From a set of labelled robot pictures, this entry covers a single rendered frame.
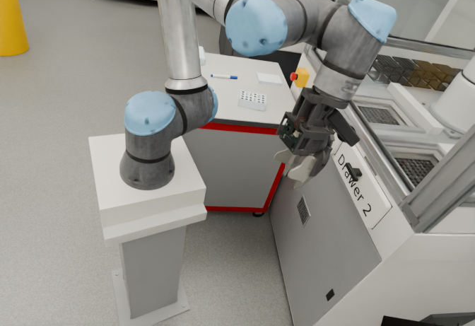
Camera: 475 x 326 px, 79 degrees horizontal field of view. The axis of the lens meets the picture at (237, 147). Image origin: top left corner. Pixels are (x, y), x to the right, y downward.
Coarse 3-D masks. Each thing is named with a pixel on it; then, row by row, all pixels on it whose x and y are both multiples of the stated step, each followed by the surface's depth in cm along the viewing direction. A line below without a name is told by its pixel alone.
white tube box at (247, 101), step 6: (240, 90) 134; (240, 96) 130; (246, 96) 132; (252, 96) 132; (264, 96) 135; (240, 102) 130; (246, 102) 129; (252, 102) 129; (258, 102) 131; (264, 102) 131; (252, 108) 131; (258, 108) 131; (264, 108) 131
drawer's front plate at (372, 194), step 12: (336, 156) 103; (348, 156) 96; (360, 156) 92; (360, 168) 89; (348, 180) 95; (360, 180) 89; (372, 180) 84; (360, 192) 88; (372, 192) 83; (360, 204) 88; (372, 204) 83; (384, 204) 78; (372, 216) 83
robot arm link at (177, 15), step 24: (168, 0) 65; (168, 24) 68; (192, 24) 70; (168, 48) 71; (192, 48) 72; (168, 72) 76; (192, 72) 74; (192, 96) 75; (216, 96) 82; (192, 120) 76
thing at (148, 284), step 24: (168, 216) 82; (192, 216) 83; (120, 240) 76; (144, 240) 88; (168, 240) 94; (144, 264) 98; (168, 264) 106; (120, 288) 134; (144, 288) 110; (168, 288) 120; (120, 312) 127; (144, 312) 126; (168, 312) 131
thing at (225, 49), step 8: (224, 32) 308; (224, 40) 303; (224, 48) 298; (232, 48) 249; (288, 48) 178; (296, 48) 178; (232, 56) 236; (240, 56) 209; (256, 56) 181; (264, 56) 182; (272, 56) 182; (280, 56) 183; (288, 56) 183; (296, 56) 184; (280, 64) 187; (288, 64) 187; (296, 64) 188; (288, 72) 191; (288, 80) 195
